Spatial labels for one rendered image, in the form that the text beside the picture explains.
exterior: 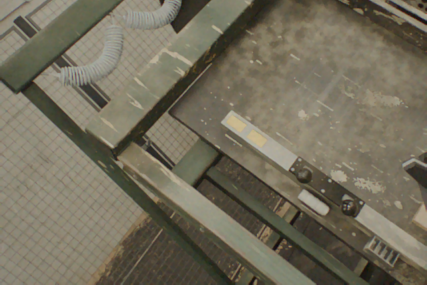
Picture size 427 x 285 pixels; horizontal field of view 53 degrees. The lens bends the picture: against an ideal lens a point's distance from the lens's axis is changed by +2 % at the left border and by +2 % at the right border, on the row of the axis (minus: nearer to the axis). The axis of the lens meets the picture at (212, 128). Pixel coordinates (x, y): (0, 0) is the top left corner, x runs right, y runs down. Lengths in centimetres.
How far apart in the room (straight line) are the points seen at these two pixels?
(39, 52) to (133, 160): 58
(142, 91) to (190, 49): 18
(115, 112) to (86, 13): 56
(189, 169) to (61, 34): 67
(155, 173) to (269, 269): 36
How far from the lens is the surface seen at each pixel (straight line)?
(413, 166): 70
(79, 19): 157
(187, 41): 121
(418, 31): 145
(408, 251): 118
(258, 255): 106
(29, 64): 152
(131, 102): 112
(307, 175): 101
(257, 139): 115
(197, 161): 119
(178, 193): 107
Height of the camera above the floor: 207
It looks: 19 degrees down
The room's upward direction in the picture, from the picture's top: 42 degrees counter-clockwise
